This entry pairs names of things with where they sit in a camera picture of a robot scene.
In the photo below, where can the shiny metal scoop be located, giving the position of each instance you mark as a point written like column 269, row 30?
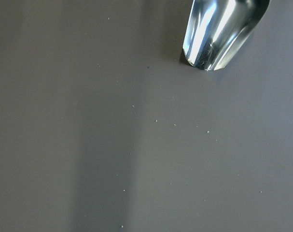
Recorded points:
column 217, row 29

